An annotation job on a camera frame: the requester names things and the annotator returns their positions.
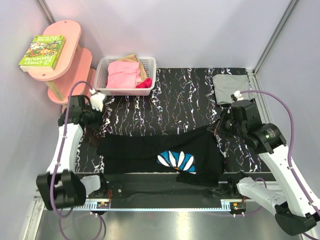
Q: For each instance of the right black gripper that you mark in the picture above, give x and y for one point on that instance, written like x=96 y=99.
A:
x=217 y=126

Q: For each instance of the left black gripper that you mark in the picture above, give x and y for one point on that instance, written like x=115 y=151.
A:
x=96 y=125

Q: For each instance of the black daisy print t-shirt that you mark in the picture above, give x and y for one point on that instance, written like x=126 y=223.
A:
x=194 y=155

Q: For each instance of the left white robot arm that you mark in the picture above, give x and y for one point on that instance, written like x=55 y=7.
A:
x=60 y=187

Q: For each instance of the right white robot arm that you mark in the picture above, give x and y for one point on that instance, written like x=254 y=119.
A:
x=295 y=211

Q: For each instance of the folded grey t-shirt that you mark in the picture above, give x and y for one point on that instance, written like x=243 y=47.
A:
x=225 y=85

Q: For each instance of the pink tiered wooden shelf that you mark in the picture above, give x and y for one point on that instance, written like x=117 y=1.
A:
x=73 y=66

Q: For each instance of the pink t-shirt in basket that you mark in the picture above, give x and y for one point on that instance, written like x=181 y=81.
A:
x=123 y=75

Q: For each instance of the magenta garment in basket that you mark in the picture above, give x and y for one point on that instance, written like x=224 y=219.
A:
x=145 y=82

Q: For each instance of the beige garment in basket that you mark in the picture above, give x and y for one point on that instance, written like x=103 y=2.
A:
x=134 y=58

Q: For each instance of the white plastic laundry basket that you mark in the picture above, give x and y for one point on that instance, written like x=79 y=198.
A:
x=101 y=76

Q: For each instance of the green storey treehouse book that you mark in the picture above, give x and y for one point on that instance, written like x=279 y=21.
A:
x=43 y=53

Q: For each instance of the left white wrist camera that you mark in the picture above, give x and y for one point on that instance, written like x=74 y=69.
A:
x=97 y=99

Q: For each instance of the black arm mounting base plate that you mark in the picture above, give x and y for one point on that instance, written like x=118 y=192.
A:
x=161 y=192

